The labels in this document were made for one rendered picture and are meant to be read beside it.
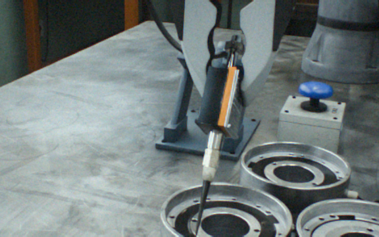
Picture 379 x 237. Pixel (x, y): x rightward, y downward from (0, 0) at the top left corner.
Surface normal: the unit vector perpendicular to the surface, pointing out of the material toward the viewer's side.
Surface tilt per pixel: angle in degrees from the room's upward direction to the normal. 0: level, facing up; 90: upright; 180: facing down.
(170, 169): 0
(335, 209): 90
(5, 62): 90
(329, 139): 90
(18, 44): 90
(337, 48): 72
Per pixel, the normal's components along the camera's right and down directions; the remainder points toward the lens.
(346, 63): -0.26, 0.04
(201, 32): -0.31, 0.34
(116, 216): 0.04, -0.93
